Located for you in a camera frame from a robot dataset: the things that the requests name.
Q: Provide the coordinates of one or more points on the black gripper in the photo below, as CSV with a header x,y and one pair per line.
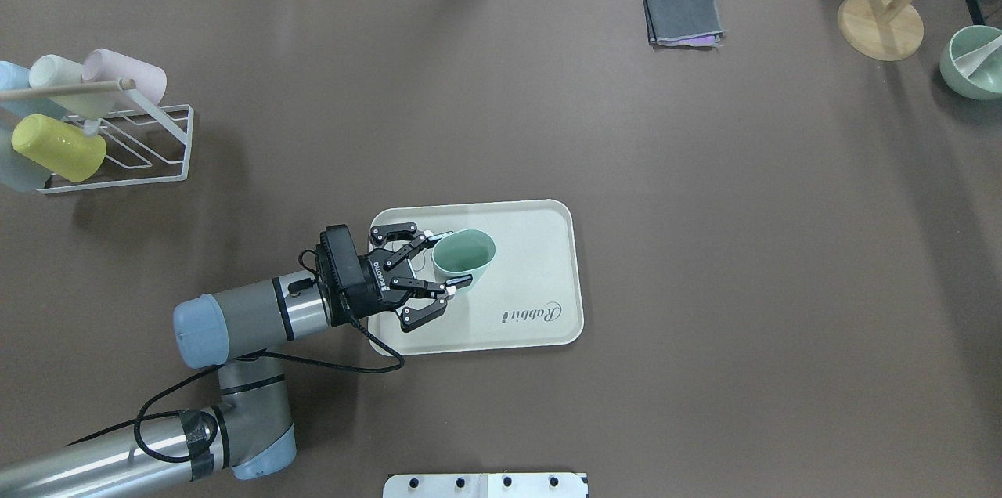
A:
x,y
371,284

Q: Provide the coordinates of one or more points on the green cup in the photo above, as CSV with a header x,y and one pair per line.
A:
x,y
466,252

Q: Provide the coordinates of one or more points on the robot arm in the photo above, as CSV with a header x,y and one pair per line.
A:
x,y
234,335

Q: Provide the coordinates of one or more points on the cream rabbit tray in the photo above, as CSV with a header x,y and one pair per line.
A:
x,y
529,296

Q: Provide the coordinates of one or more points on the yellow cup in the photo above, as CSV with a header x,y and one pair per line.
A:
x,y
58,146

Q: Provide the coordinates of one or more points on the pink cup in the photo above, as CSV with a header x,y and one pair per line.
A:
x,y
105,65

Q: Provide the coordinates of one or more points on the grey cup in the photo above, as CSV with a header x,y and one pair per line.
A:
x,y
20,173

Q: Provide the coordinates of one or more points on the cream white cup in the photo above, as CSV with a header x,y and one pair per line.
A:
x,y
55,71

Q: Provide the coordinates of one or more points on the light blue cup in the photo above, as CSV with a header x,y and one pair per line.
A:
x,y
15,77

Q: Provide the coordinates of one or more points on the folded grey cloth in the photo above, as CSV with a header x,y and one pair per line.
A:
x,y
679,23

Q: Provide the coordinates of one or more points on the wooden mug tree stand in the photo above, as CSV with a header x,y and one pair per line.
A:
x,y
886,30

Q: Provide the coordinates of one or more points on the green bowl with spoon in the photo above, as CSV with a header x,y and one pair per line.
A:
x,y
970,63

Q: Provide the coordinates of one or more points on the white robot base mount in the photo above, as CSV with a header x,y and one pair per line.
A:
x,y
497,484

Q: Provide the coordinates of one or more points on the white wire cup rack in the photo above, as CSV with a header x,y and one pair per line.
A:
x,y
147,145

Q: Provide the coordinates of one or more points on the wooden rack handle dowel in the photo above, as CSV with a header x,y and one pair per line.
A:
x,y
120,85

